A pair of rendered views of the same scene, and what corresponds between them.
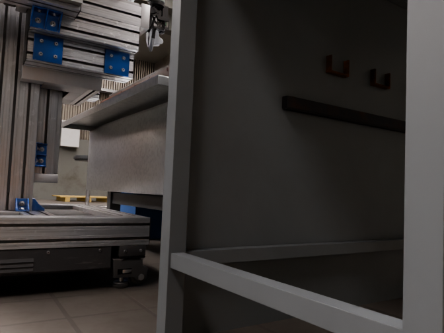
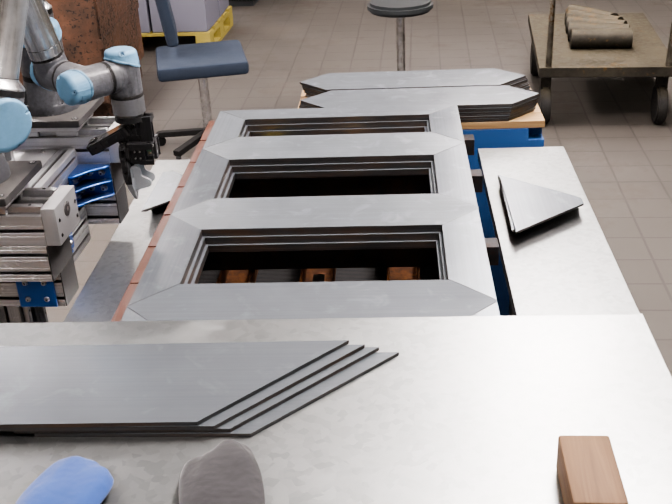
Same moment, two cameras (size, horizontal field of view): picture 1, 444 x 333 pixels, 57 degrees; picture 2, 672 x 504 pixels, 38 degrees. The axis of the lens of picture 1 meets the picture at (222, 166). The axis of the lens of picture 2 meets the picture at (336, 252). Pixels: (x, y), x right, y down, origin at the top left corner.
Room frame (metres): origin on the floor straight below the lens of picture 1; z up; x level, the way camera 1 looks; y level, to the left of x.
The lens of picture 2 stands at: (0.31, -1.37, 1.83)
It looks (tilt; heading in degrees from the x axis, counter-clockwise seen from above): 27 degrees down; 38
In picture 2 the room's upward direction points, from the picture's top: 3 degrees counter-clockwise
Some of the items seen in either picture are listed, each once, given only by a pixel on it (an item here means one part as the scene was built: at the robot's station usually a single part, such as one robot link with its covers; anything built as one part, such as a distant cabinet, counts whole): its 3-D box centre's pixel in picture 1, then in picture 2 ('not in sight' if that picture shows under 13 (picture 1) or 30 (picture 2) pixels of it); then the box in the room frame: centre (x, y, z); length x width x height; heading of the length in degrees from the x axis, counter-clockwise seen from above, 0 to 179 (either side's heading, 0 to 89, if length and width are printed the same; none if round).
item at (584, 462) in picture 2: not in sight; (590, 484); (1.16, -1.06, 1.08); 0.12 x 0.06 x 0.05; 32
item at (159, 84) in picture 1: (117, 111); (142, 252); (1.85, 0.49, 0.67); 1.30 x 0.20 x 0.03; 34
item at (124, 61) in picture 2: not in sight; (122, 72); (1.73, 0.32, 1.22); 0.09 x 0.08 x 0.11; 173
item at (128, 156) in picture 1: (131, 154); not in sight; (1.90, 0.42, 0.48); 1.30 x 0.04 x 0.35; 34
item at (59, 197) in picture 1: (83, 198); not in sight; (8.24, 2.74, 0.05); 1.09 x 0.75 x 0.10; 122
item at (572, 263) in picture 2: not in sight; (549, 237); (2.37, -0.46, 0.74); 1.20 x 0.26 x 0.03; 34
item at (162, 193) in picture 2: not in sight; (176, 189); (2.16, 0.66, 0.70); 0.39 x 0.12 x 0.04; 34
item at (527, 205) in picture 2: not in sight; (541, 201); (2.49, -0.38, 0.77); 0.45 x 0.20 x 0.04; 34
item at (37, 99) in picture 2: not in sight; (48, 89); (1.84, 0.75, 1.09); 0.15 x 0.15 x 0.10
